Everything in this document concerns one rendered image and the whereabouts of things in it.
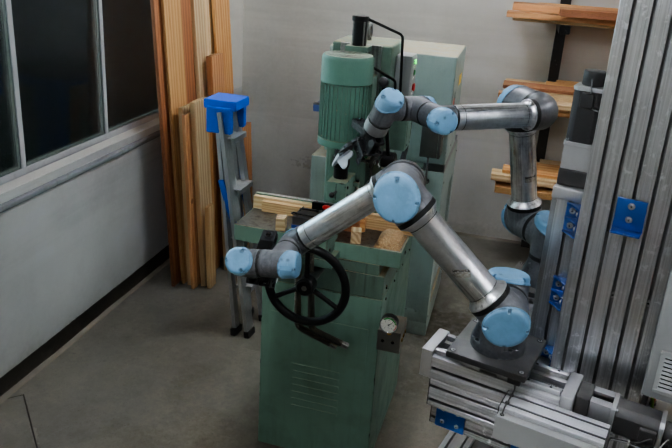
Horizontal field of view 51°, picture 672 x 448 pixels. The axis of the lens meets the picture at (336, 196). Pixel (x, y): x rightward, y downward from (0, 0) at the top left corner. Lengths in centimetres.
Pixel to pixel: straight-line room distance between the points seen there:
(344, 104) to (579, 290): 93
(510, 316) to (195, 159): 234
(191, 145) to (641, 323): 246
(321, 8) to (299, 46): 30
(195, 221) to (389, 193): 231
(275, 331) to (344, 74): 96
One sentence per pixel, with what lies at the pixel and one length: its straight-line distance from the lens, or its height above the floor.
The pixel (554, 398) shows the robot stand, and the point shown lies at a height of 76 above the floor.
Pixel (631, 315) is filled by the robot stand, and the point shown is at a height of 96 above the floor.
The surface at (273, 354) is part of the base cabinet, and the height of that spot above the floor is 41.
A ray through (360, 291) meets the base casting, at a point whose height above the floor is 73.
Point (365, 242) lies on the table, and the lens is 238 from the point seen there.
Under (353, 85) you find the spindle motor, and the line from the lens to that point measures 230.
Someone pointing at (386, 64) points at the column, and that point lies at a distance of 253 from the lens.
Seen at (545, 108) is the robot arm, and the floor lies 142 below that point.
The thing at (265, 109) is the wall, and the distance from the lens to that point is 502.
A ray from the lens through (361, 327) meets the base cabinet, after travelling 249.
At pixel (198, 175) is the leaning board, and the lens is 377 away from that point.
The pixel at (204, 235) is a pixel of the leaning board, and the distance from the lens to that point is 391.
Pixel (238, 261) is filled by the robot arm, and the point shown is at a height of 105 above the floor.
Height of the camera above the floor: 185
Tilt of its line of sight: 20 degrees down
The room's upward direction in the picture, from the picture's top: 4 degrees clockwise
